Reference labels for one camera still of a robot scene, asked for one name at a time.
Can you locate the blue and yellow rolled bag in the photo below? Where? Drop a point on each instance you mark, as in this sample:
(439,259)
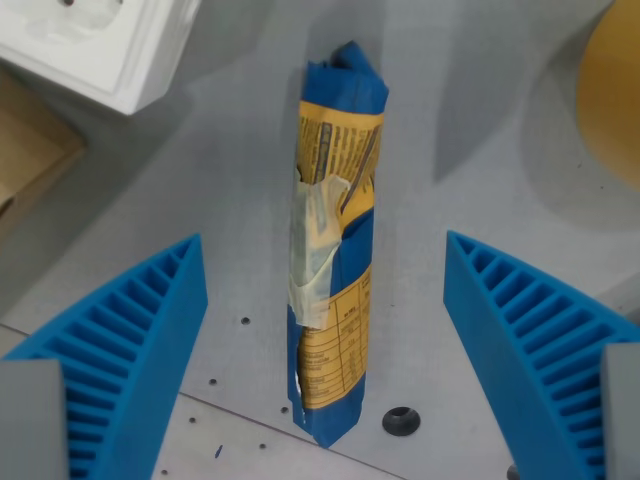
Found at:
(350,250)

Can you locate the beige tape roll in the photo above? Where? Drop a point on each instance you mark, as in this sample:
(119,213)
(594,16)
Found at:
(610,100)

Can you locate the brown cardboard box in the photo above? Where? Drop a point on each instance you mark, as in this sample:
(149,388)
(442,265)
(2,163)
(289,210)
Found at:
(35,145)

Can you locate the white wall socket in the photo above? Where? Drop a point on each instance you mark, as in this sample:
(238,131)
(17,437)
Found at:
(125,50)

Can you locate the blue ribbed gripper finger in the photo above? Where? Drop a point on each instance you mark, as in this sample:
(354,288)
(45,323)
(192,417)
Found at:
(505,350)
(130,350)

